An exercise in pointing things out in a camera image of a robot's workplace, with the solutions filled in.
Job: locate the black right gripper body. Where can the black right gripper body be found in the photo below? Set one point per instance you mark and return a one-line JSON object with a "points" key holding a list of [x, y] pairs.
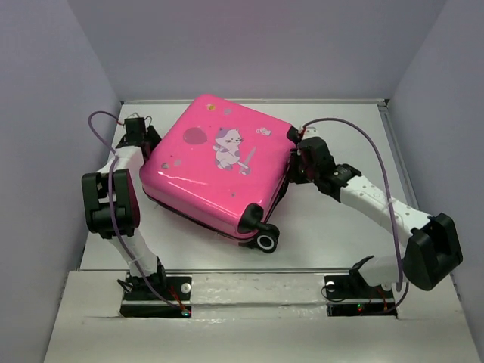
{"points": [[299, 172]]}

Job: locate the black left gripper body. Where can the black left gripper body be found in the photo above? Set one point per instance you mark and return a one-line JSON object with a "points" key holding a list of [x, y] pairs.
{"points": [[152, 138]]}

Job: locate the pink hard-shell suitcase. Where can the pink hard-shell suitcase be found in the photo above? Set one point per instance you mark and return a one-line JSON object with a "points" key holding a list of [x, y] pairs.
{"points": [[223, 166]]}

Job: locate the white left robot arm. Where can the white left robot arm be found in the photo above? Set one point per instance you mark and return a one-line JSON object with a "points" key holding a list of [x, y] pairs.
{"points": [[111, 205]]}

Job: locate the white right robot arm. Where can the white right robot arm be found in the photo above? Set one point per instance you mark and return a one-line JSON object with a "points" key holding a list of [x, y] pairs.
{"points": [[427, 248]]}

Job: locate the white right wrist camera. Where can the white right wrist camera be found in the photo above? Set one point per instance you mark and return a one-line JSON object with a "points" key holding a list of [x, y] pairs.
{"points": [[310, 132]]}

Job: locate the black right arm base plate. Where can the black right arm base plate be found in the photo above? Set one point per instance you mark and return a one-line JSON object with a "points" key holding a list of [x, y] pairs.
{"points": [[346, 297]]}

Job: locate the aluminium mounting rail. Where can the aluminium mounting rail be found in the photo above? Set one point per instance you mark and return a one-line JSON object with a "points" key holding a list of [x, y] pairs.
{"points": [[325, 271]]}

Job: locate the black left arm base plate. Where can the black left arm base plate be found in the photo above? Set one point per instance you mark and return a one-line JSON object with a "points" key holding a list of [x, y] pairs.
{"points": [[171, 301]]}

